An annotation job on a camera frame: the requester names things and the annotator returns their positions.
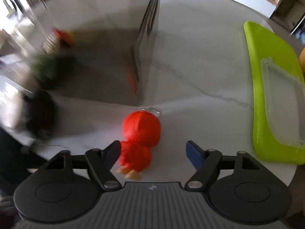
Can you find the dark grey plush mouse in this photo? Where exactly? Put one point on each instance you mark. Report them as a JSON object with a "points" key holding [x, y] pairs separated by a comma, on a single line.
{"points": [[36, 113]]}

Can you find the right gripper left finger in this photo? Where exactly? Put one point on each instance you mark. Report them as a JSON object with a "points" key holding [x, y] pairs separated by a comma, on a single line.
{"points": [[100, 163]]}

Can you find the crochet doll green dress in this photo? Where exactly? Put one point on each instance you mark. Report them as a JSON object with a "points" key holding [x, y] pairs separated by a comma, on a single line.
{"points": [[51, 68]]}

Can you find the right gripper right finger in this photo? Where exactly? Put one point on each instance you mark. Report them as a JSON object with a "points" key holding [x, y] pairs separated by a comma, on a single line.
{"points": [[207, 165]]}

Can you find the smoky transparent storage bin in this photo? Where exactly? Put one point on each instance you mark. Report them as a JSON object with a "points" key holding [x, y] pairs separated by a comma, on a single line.
{"points": [[112, 45]]}

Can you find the green bin lid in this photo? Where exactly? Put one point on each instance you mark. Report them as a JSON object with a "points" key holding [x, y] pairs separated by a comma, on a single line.
{"points": [[278, 97]]}

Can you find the red orange plush duck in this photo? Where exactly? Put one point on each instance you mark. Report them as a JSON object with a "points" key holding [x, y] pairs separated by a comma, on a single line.
{"points": [[142, 132]]}

